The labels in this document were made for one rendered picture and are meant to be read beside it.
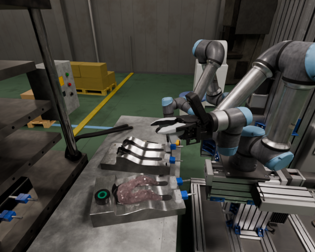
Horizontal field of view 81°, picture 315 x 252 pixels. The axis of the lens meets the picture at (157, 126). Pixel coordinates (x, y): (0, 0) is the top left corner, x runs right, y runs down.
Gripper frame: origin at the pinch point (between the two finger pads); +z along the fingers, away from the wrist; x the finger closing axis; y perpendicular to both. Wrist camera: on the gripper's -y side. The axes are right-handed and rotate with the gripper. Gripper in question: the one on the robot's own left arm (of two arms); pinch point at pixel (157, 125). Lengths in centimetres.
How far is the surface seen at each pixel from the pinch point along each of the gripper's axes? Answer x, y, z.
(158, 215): 20, 61, -4
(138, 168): 57, 54, -3
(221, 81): 281, 45, -237
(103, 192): 33, 47, 22
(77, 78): 494, 37, 58
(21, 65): 74, -18, 53
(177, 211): 18, 60, -15
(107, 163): 67, 51, 17
